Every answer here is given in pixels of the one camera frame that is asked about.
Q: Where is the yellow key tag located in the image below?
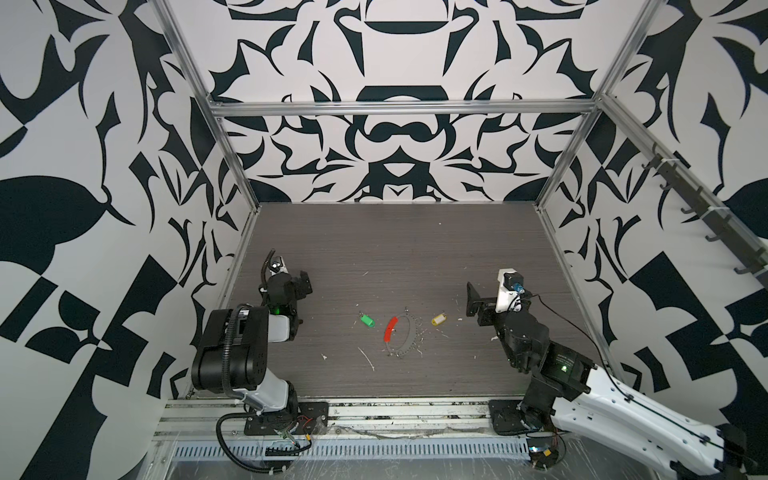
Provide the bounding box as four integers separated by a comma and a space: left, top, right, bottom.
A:
431, 313, 447, 326

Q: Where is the green key tag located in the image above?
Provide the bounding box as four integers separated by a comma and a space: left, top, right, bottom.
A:
360, 314, 376, 328

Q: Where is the red key tag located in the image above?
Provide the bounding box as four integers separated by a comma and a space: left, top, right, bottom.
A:
383, 316, 399, 343

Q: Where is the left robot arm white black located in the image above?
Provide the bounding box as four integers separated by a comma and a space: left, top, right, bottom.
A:
191, 249, 313, 475

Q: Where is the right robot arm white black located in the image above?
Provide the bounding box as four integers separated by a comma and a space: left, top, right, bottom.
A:
466, 272, 756, 479

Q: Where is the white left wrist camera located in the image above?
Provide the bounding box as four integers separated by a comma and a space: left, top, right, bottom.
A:
267, 256, 288, 276

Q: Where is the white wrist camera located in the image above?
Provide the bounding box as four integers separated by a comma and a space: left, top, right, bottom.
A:
495, 268, 526, 313
267, 256, 288, 276

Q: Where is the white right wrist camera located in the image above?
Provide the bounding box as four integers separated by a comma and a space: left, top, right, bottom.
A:
495, 268, 526, 313

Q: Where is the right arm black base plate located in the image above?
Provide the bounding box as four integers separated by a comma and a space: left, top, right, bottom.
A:
488, 399, 541, 436

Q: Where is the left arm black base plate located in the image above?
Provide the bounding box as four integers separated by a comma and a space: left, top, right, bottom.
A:
244, 401, 329, 436

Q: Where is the white slotted cable duct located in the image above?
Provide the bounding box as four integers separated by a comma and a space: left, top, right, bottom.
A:
173, 437, 529, 462

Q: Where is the aluminium frame crossbar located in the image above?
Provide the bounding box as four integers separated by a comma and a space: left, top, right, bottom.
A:
209, 99, 596, 117

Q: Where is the black wall hook rail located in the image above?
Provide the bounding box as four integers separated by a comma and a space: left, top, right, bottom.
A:
643, 142, 767, 290

